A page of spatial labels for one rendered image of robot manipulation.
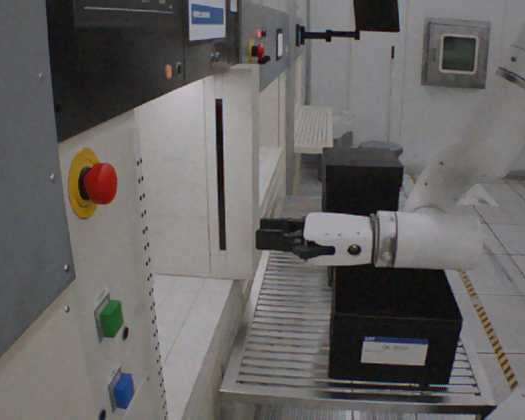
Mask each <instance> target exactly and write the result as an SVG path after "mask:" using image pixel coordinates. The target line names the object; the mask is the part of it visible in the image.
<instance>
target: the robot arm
mask: <svg viewBox="0 0 525 420"><path fill-rule="evenodd" d="M515 36H516V37H514V39H513V42H511V44H510V45H511V46H510V47H509V48H508V51H507V52H506V54H505V56H504V58H503V59H502V60H503V61H501V63H500V64H499V68H497V70H496V73H495V74H494V76H493V78H492V80H491V81H490V83H489V86H488V87H487V88H486V90H485V93H484V95H483V96H482V98H481V100H480V102H479V103H478V105H477V108H476V110H475V111H474V113H472V117H471V118H470V120H469V122H468V123H467V125H466V128H465V129H464V131H463V132H462V134H461V135H459V137H458V138H457V139H456V140H455V141H453V142H452V143H450V144H449V145H448V146H446V147H445V148H443V149H442V150H441V151H439V152H438V154H437V155H436V156H435V157H434V158H433V159H432V160H431V161H430V162H429V163H428V165H427V166H426V167H425V169H424V171H423V173H422V174H421V176H420V178H419V179H418V181H417V182H416V184H415V185H414V187H413V189H412V190H411V192H410V194H409V195H408V197H407V199H406V201H405V203H404V205H403V207H402V210H401V211H381V210H378V213H377V216H376V218H375V214H371V215H370V218H367V217H360V216H352V215H343V214H330V213H312V214H309V215H308V216H304V217H302V218H297V219H295V218H287V219H283V218H261V219H260V229H257V230H256V249H258V250H274V251H283V252H291V253H293V254H296V255H297V256H298V258H299V259H304V262H305V263H306V264H307V265H313V266H343V265H354V264H365V263H372V261H373V260H374V265H375V267H394V268H412V269H418V268H428V269H444V270H461V271H462V270H474V269H475V268H476V267H477V266H478V264H479V262H480V259H481V255H482V250H483V232H482V227H481V221H480V219H479V218H478V217H477V216H476V215H471V214H451V211H452V210H453V209H454V207H455V206H456V205H457V203H458V202H459V201H460V200H461V197H462V196H463V195H464V194H465V193H466V192H467V191H468V190H469V189H470V188H471V187H472V186H473V185H476V184H478V183H479V182H480V181H483V180H498V179H501V178H502V177H504V176H506V175H507V174H508V172H509V171H510V170H511V169H512V168H513V166H515V164H516V163H517V162H518V159H519V158H520V156H521V155H522V152H523V151H524V150H525V18H524V21H523V22H522V25H521V26H520V28H519V30H518V32H517V33H516V35H515ZM297 230H301V231H297ZM294 239H300V242H298V241H296V240H294ZM305 239H306V240H305ZM511 420H525V414H522V415H517V416H515V417H514V418H513V419H511Z"/></svg>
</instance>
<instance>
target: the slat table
mask: <svg viewBox="0 0 525 420"><path fill-rule="evenodd" d="M293 205H294V206H293ZM316 206H317V207H316ZM286 207H287V208H286ZM308 208H309V209H308ZM297 210H300V212H297ZM320 212H321V213H322V209H321V197H306V196H282V195H280V196H279V199H278V202H277V206H276V209H274V213H273V216H272V218H283V219H287V218H295V219H297V218H302V217H304V216H308V215H309V214H312V213H320ZM287 213H289V214H287ZM296 216H299V217H296ZM272 253H273V254H272ZM285 254H291V255H285ZM271 258H278V259H271ZM288 259H295V260H288ZM271 262H278V263H271ZM288 263H296V264H288ZM270 266H278V267H270ZM287 267H294V268H287ZM308 268H311V269H308ZM320 269H327V266H313V265H307V264H306V263H305V262H304V259H299V258H298V256H297V255H296V254H293V253H291V252H283V251H274V250H262V254H261V258H260V261H259V265H258V268H257V271H256V275H255V278H254V281H252V285H251V289H250V292H249V295H248V299H247V302H246V305H245V309H244V312H243V315H242V318H241V322H240V325H239V328H238V332H237V335H236V338H235V342H234V345H233V348H232V351H231V355H230V358H229V361H228V365H227V368H226V371H225V375H224V377H223V380H222V383H221V387H220V390H219V399H220V410H221V420H237V408H236V405H235V401H237V402H248V403H257V408H256V414H255V418H254V420H261V414H262V410H263V404H268V405H278V406H288V407H298V408H307V407H309V408H319V409H329V410H338V409H339V410H348V411H358V412H359V411H368V412H388V413H395V412H397V413H407V414H408V413H414V414H415V418H416V420H422V416H421V415H422V413H425V414H444V415H445V414H453V415H456V414H462V415H466V414H471V415H476V416H475V420H484V419H485V418H486V417H487V416H489V414H490V413H491V412H492V411H493V410H494V409H495V408H496V407H497V405H496V403H497V402H496V400H495V399H494V395H493V394H492V390H491V388H490V384H489V382H488V381H487V377H486V375H485V374H484V373H485V371H484V369H483V367H482V364H481V362H480V360H479V356H478V354H477V352H476V348H475V347H474V345H473V343H472V338H471V336H470V335H469V333H468V332H469V331H468V329H467V327H466V325H465V320H464V321H463V326H462V330H461V332H460V337H459V343H458V347H459V348H458V349H457V353H459V354H461V355H455V359H454V361H463V362H459V363H455V362H454V364H453V368H457V369H466V370H465V371H462V370H452V375H451V377H458V376H461V377H468V378H469V379H463V378H456V379H453V378H450V380H449V384H450V385H470V386H472V387H461V386H459V387H451V386H446V387H441V386H432V387H431V386H429V385H427V384H419V385H418V386H416V385H415V384H409V385H401V386H400V385H389V384H383V385H379V384H368V383H361V384H357V383H346V382H336V381H335V380H334V381H333V382H325V381H313V380H302V379H296V377H300V378H312V379H323V380H332V379H330V378H329V377H328V373H323V372H312V371H306V372H300V371H297V370H320V371H328V364H319V365H317V364H305V363H298V362H299V361H301V362H312V363H322V362H324V363H328V360H329V358H328V357H317V356H305V355H299V354H311V355H323V356H328V355H329V350H325V349H313V348H301V347H300V346H305V347H318V348H329V342H317V341H304V340H301V339H307V340H320V341H329V338H330V335H316V334H303V333H301V332H306V333H318V334H330V329H326V328H312V327H302V326H313V327H327V328H330V322H317V321H330V318H331V316H318V315H331V311H330V310H331V305H325V304H331V301H332V299H331V300H330V298H332V287H330V286H328V279H324V278H328V277H327V270H320ZM268 270H274V271H268ZM284 271H291V272H284ZM299 272H301V273H299ZM316 273H324V274H316ZM267 274H268V275H267ZM275 275H278V276H275ZM284 275H285V276H284ZM292 276H300V277H292ZM309 277H317V278H309ZM267 279H276V280H267ZM284 280H292V281H284ZM298 281H299V282H298ZM307 281H309V282H307ZM315 282H324V283H315ZM264 284H266V285H264ZM271 285H277V286H271ZM293 285H297V287H287V286H293ZM307 286H313V287H307ZM318 287H328V288H318ZM263 289H268V290H263ZM272 290H277V291H272ZM288 291H298V292H288ZM305 292H314V293H305ZM318 292H329V293H320V294H318ZM262 294H267V295H262ZM270 295H277V296H270ZM286 296H297V297H286ZM305 297H312V298H305ZM316 298H327V299H316ZM260 299H263V300H260ZM266 300H277V301H266ZM284 301H293V302H284ZM295 302H297V303H295ZM304 302H307V303H304ZM311 303H322V304H311ZM259 305H271V306H259ZM273 306H276V307H273ZM284 306H286V307H284ZM287 307H296V308H287ZM304 308H314V309H304ZM316 309H328V310H316ZM258 310H261V311H258ZM262 311H275V312H262ZM284 312H289V313H284ZM290 313H296V314H290ZM304 314H318V315H304ZM256 316H262V317H274V318H262V317H256ZM283 318H290V319H295V320H290V319H283ZM303 320H317V321H303ZM254 322H259V323H272V324H273V325H271V324H258V323H254ZM283 324H287V325H294V326H286V325H283ZM253 328H254V329H266V330H272V331H264V330H253ZM282 331H293V333H291V332H282ZM250 335H257V336H269V337H270V338H266V337H253V336H250ZM275 337H277V338H275ZM281 338H293V340H292V339H281ZM248 342H256V343H268V344H269V345H264V344H252V343H248ZM274 344H280V345H292V347H289V346H276V345H274ZM247 349H250V350H263V351H268V352H257V351H246V350H247ZM273 351H274V352H286V353H291V354H281V353H273ZM244 357H253V358H265V359H266V360H258V359H246V358H244ZM272 359H276V360H288V361H289V362H281V361H271V360H272ZM242 365H251V366H262V367H265V368H255V367H242ZM270 367H274V368H285V369H288V370H277V369H270ZM240 373H244V374H256V375H263V377H258V376H246V375H240ZM269 376H278V377H287V379H280V378H269ZM238 381H243V382H255V383H261V385H253V384H241V383H238ZM267 384H277V385H286V388H285V387H274V386H267ZM449 384H448V385H449ZM295 386H298V387H309V388H331V389H341V390H351V389H352V390H363V391H384V392H393V391H394V392H404V393H409V392H411V394H412V395H411V394H406V395H401V394H391V393H390V394H380V393H360V392H349V391H347V392H338V391H328V390H317V389H316V390H306V389H296V388H295ZM417 393H420V395H417ZM431 393H434V394H437V393H444V394H450V393H454V394H462V393H464V394H475V396H450V395H448V396H441V395H435V396H431Z"/></svg>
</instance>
